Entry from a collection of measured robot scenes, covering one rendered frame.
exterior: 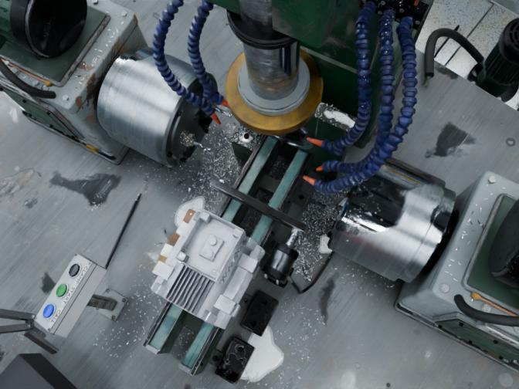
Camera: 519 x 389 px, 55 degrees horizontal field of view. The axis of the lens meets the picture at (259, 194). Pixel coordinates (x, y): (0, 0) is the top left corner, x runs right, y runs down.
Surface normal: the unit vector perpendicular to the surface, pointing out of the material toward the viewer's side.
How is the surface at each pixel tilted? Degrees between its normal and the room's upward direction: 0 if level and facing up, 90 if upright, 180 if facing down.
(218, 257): 0
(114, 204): 0
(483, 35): 0
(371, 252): 58
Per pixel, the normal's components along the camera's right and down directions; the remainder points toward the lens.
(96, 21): -0.05, -0.29
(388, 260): -0.43, 0.57
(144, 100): -0.22, 0.04
